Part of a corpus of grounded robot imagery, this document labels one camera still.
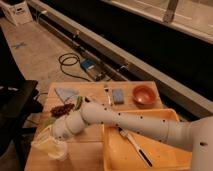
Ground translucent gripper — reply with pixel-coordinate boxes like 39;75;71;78
31;127;65;154

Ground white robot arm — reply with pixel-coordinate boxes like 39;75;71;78
32;102;213;171

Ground white paper cup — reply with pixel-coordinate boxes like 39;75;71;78
48;143;68;161

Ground green plastic cup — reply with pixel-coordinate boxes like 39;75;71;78
44;117;56;127

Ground brown grape bunch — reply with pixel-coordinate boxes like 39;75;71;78
50;103;74;118

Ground orange carrot toy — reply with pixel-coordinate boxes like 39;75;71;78
74;96;83;110

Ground blue folded cloth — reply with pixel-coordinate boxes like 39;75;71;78
55;87;79;103

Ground yellow plastic bin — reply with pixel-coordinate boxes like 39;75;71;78
101;108;199;171

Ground black chair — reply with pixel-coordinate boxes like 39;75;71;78
0;27;43;169

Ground blue sponge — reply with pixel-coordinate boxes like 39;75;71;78
112;89;124;104

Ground blue electronic box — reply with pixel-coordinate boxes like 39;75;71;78
80;59;105;81

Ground orange red bowl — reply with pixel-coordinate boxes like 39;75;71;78
132;85;156;105

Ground white cardboard box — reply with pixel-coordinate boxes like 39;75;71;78
0;0;33;26

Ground black handled dish brush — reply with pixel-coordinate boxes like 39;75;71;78
118;127;153;167

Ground black coiled cable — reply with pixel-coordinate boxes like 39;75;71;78
58;52;93;83

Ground grey metal rail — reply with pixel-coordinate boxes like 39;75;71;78
28;0;213;117

